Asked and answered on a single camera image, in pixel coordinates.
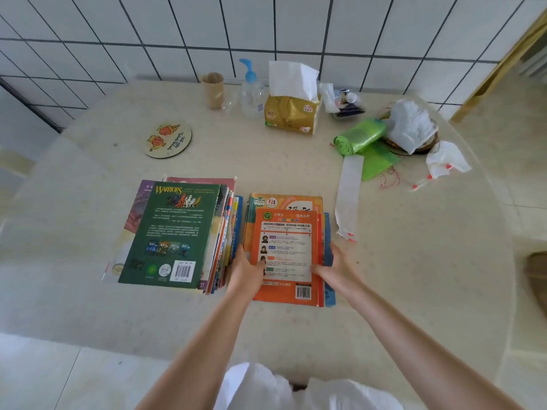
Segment person's left hand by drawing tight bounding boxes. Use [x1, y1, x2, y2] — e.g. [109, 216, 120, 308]
[225, 244, 267, 300]

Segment person's right hand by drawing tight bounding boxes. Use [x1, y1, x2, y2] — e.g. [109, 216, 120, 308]
[311, 242, 364, 302]

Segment orange white label book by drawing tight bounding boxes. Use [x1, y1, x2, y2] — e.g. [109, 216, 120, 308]
[252, 208, 321, 306]

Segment blue cover book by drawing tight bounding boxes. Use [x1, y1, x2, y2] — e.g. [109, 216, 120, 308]
[323, 212, 336, 308]

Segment stack of mixed books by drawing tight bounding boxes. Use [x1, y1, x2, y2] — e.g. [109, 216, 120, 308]
[101, 176, 243, 295]

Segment large orange cover book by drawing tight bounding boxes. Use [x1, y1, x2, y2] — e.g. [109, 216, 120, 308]
[243, 192, 325, 308]

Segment person's left forearm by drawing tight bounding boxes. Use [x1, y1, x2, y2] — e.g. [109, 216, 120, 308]
[136, 290, 253, 410]

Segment person's right forearm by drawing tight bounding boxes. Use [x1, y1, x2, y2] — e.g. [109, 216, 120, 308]
[346, 284, 524, 410]

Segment person's white trousers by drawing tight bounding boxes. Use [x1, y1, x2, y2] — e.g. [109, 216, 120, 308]
[213, 362, 405, 410]

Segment beige speckled table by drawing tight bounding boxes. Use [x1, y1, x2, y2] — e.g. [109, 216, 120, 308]
[0, 79, 516, 380]

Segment brown woven basket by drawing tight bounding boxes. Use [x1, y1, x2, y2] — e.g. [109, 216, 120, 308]
[375, 104, 441, 157]

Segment green bin bag roll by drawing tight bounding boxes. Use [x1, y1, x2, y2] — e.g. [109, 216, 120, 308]
[333, 118, 401, 182]

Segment white red plastic bag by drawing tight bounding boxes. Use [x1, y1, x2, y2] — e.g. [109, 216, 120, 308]
[411, 140, 473, 192]

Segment round cartoon coaster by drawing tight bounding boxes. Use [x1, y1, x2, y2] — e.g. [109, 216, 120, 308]
[144, 121, 193, 159]

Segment yellow tissue pack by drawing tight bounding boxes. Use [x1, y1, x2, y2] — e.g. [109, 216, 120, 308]
[264, 60, 322, 135]

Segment tray of small items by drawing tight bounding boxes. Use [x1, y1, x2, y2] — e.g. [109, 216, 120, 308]
[319, 83, 368, 121]

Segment small clear bottle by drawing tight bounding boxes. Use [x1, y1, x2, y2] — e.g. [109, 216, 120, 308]
[221, 91, 240, 116]

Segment clear blue pump bottle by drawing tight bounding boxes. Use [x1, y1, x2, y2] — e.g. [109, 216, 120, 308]
[238, 58, 267, 120]

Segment beige cup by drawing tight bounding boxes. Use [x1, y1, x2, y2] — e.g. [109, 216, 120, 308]
[201, 72, 225, 110]

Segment brown handbag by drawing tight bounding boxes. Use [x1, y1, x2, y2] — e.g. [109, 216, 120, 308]
[524, 251, 547, 317]

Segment white leaning boards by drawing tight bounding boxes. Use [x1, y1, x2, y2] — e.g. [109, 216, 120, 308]
[519, 42, 547, 77]

